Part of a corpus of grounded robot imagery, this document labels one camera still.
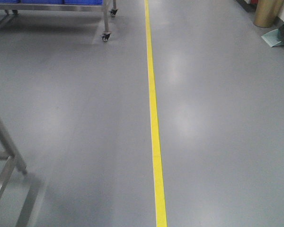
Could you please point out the green dustpan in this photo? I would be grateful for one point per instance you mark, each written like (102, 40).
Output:
(275, 37)

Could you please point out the brown cardboard tube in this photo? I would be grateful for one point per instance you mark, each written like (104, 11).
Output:
(266, 12)

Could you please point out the left blue plastic crate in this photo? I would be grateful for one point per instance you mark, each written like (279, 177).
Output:
(74, 2)

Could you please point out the steel table leg frame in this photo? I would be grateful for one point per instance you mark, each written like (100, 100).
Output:
(11, 156)

